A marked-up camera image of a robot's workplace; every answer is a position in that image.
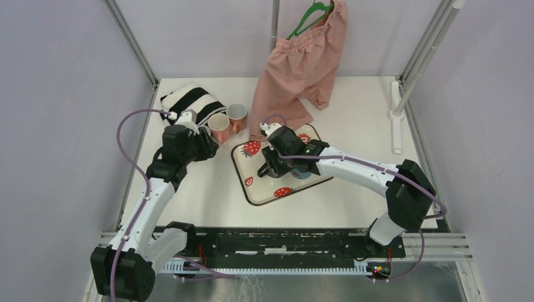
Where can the white cable duct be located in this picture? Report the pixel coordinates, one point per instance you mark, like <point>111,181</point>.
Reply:
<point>181,267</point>

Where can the strawberry print tray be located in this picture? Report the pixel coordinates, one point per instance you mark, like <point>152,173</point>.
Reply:
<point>247,159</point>

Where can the floral salmon mug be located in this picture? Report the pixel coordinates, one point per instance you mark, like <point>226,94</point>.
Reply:
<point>237,114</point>

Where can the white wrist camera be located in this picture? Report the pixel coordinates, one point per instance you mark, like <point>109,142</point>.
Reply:
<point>270,131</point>
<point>186,118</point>

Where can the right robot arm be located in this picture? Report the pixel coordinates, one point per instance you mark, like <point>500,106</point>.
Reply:
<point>405,187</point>

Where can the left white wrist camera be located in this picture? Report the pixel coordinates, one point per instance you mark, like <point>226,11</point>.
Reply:
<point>186,118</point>

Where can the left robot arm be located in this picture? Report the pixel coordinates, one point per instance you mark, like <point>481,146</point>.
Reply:
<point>127,267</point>

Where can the bright blue mug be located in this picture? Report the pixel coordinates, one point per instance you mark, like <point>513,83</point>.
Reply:
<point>300,175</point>

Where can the centre metal pole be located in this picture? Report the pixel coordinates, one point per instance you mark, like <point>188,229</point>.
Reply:
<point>274,23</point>

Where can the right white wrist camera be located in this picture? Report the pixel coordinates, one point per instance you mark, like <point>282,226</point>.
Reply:
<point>270,131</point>

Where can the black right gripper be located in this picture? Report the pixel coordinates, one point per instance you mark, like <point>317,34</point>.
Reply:
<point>269,153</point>

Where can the green clothes hanger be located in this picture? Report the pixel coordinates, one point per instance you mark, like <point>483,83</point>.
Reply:
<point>314,14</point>

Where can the pink shorts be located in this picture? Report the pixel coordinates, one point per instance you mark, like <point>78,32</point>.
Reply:
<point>303,67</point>

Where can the black white striped towel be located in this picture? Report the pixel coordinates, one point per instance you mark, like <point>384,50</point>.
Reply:
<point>193,97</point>

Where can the plain pink tall mug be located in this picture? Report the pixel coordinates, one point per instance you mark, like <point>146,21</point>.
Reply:
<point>220,127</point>

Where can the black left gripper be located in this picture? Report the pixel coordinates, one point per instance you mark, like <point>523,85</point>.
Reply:
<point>209,148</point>

